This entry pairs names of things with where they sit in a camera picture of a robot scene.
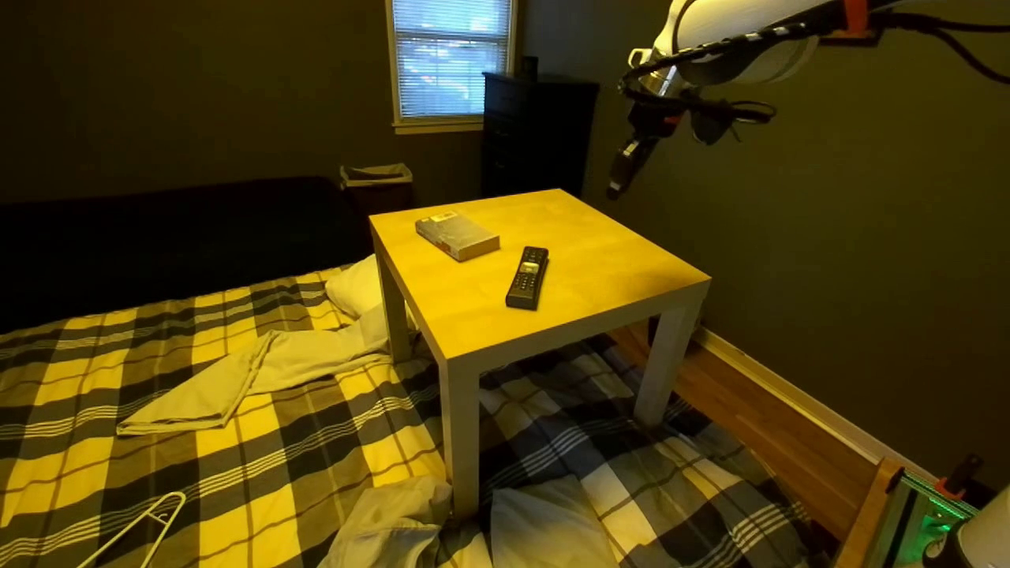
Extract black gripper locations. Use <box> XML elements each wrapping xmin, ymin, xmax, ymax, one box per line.
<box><xmin>606</xmin><ymin>85</ymin><xmax>687</xmax><ymax>198</ymax></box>

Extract black remote control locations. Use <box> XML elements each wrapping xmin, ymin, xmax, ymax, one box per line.
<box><xmin>502</xmin><ymin>244</ymin><xmax>552</xmax><ymax>312</ymax></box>

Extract dark dresser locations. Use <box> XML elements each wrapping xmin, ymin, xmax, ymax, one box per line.
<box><xmin>481</xmin><ymin>55</ymin><xmax>602</xmax><ymax>203</ymax></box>

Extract small flat grey box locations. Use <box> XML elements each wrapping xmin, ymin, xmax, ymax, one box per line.
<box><xmin>413</xmin><ymin>213</ymin><xmax>506</xmax><ymax>264</ymax></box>

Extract light wooden side table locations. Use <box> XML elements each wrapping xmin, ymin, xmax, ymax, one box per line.
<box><xmin>367</xmin><ymin>186</ymin><xmax>715</xmax><ymax>520</ymax></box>

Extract white framed window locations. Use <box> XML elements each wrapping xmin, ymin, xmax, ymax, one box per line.
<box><xmin>381</xmin><ymin>0</ymin><xmax>524</xmax><ymax>135</ymax></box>

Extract open brown bin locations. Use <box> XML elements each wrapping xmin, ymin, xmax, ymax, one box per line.
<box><xmin>334</xmin><ymin>162</ymin><xmax>420</xmax><ymax>222</ymax></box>

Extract white bed sheet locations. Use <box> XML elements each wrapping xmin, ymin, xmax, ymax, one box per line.
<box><xmin>323</xmin><ymin>254</ymin><xmax>389</xmax><ymax>321</ymax></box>

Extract flat pale grey cloth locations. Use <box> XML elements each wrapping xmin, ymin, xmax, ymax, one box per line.
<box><xmin>249</xmin><ymin>305</ymin><xmax>393</xmax><ymax>402</ymax></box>

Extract folded white cloth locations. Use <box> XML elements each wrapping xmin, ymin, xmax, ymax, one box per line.
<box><xmin>485</xmin><ymin>474</ymin><xmax>626</xmax><ymax>568</ymax></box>

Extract crumpled grey cloth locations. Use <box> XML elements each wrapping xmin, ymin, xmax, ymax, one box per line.
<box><xmin>318</xmin><ymin>474</ymin><xmax>456</xmax><ymax>568</ymax></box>

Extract wood framed green board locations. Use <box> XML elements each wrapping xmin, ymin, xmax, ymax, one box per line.
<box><xmin>832</xmin><ymin>455</ymin><xmax>978</xmax><ymax>568</ymax></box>

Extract red and black clamp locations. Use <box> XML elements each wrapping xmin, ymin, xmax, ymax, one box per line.
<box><xmin>932</xmin><ymin>450</ymin><xmax>995</xmax><ymax>505</ymax></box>

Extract folded beige towel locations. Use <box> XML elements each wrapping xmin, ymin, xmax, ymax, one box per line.
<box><xmin>112</xmin><ymin>331</ymin><xmax>277</xmax><ymax>442</ymax></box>

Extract white lampshade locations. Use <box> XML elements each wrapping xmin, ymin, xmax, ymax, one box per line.
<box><xmin>953</xmin><ymin>485</ymin><xmax>1010</xmax><ymax>568</ymax></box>

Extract plaid bed blanket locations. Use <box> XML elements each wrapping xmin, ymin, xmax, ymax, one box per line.
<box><xmin>0</xmin><ymin>264</ymin><xmax>836</xmax><ymax>568</ymax></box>

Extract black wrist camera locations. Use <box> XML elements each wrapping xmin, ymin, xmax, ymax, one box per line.
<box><xmin>686</xmin><ymin>96</ymin><xmax>783</xmax><ymax>147</ymax></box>

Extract orange strap on arm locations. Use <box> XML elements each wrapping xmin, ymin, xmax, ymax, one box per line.
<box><xmin>832</xmin><ymin>0</ymin><xmax>875</xmax><ymax>49</ymax></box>

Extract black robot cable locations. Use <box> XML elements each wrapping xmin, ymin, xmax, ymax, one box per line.
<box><xmin>868</xmin><ymin>8</ymin><xmax>1010</xmax><ymax>89</ymax></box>

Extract white wire clothes hanger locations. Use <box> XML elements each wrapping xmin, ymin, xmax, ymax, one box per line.
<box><xmin>77</xmin><ymin>485</ymin><xmax>193</xmax><ymax>568</ymax></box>

